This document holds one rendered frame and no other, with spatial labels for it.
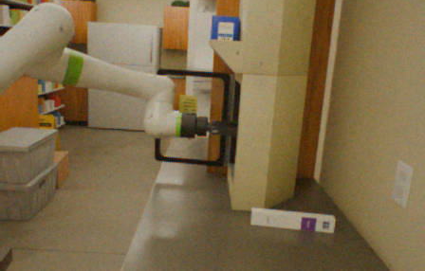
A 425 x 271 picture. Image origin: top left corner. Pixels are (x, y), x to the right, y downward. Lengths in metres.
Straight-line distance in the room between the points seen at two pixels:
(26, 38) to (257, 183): 0.81
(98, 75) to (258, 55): 0.53
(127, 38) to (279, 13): 5.12
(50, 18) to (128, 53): 5.12
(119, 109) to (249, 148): 5.20
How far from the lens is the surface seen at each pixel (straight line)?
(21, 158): 3.16
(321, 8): 1.58
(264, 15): 1.15
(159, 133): 1.29
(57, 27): 1.05
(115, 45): 6.20
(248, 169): 1.20
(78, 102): 6.60
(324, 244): 1.13
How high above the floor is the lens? 1.48
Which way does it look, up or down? 12 degrees down
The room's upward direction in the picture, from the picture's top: 4 degrees clockwise
